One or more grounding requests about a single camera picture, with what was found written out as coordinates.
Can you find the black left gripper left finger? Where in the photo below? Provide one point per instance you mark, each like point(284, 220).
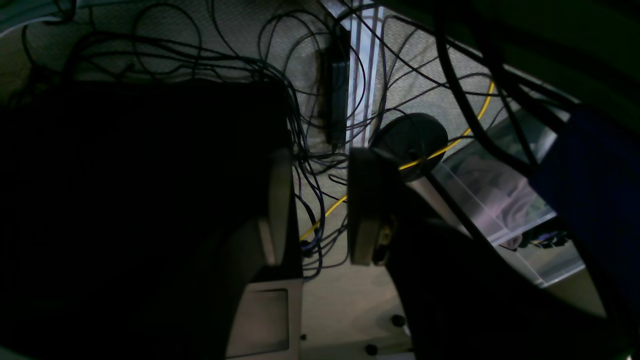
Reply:
point(133, 216)

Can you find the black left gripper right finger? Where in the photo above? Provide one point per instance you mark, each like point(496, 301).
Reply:
point(461, 299)

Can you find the clear plastic storage bin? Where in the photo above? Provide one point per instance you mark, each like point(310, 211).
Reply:
point(513, 218)

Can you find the black round caster disc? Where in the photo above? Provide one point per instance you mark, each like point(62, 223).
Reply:
point(413, 137)

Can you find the black power strip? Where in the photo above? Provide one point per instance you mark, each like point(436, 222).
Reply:
point(335, 73)

